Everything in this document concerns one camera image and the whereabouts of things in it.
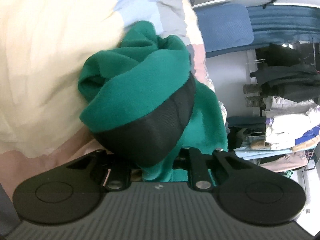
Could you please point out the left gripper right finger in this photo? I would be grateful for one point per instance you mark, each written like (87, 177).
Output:
(207, 171)

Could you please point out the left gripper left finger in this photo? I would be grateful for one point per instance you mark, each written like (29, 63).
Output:
(112, 172)

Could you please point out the green sweatshirt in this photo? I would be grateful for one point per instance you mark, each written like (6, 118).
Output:
(145, 104)

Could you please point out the stack of folded clothes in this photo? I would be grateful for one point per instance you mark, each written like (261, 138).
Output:
(282, 139)

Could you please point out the blue pleated curtain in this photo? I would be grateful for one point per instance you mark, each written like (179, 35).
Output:
(284, 23)

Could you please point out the patchwork pastel bed quilt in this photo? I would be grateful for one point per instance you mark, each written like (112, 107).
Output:
(44, 45)

